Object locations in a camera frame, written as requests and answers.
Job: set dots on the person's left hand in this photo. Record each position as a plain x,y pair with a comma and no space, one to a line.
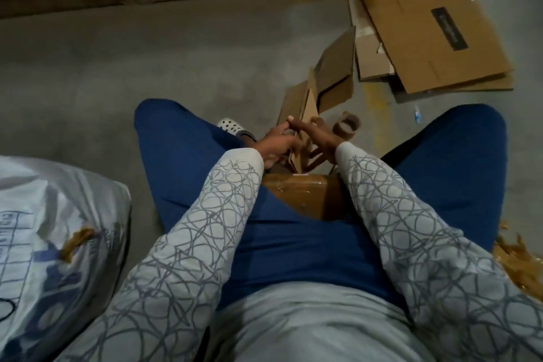
276,145

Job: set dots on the person's right hand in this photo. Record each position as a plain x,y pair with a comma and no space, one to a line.
327,138

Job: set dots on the brown packing tape roll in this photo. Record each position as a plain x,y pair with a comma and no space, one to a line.
352,122

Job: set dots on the small brown cardboard box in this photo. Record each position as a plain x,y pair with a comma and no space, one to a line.
335,65

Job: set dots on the person's right forearm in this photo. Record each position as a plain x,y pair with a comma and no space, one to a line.
416,247

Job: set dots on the person's left forearm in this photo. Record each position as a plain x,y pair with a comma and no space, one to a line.
182,264

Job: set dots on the person's left white clog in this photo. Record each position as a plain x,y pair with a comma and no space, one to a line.
231,127

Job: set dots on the small cardboard box being taped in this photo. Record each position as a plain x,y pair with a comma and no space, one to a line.
372,56

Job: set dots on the person's blue trousers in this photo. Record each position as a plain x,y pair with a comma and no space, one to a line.
297,247

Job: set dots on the large flat black-label cardboard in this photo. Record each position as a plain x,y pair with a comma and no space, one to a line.
424,26

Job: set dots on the flat brown cardboard sheet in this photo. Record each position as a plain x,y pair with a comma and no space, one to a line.
492,83

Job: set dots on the person's grey shirt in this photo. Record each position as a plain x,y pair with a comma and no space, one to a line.
314,336

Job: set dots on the crumpled brown tape scraps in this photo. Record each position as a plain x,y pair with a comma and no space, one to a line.
517,264

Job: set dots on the brown plastic-wrapped stool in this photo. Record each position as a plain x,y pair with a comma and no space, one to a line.
301,196

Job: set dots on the white woven sack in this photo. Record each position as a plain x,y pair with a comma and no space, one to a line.
51,247

